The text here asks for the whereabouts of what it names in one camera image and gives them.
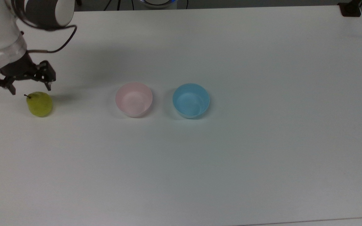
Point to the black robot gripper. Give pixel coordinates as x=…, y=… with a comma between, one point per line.
x=22, y=69

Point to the green pear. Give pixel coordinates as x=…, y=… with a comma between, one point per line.
x=39, y=104

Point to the pink bowl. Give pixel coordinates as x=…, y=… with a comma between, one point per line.
x=134, y=99

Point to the light blue bowl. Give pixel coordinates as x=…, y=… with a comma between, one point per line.
x=191, y=101

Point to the black table clamp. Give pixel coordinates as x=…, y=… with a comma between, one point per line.
x=350, y=9

